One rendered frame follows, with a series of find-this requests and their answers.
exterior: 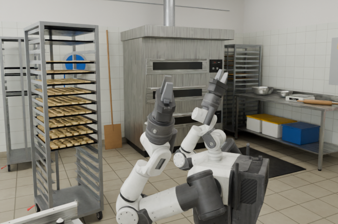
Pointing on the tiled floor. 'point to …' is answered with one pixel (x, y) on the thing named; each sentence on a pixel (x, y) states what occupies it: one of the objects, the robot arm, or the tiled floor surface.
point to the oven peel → (112, 142)
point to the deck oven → (155, 50)
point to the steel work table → (319, 146)
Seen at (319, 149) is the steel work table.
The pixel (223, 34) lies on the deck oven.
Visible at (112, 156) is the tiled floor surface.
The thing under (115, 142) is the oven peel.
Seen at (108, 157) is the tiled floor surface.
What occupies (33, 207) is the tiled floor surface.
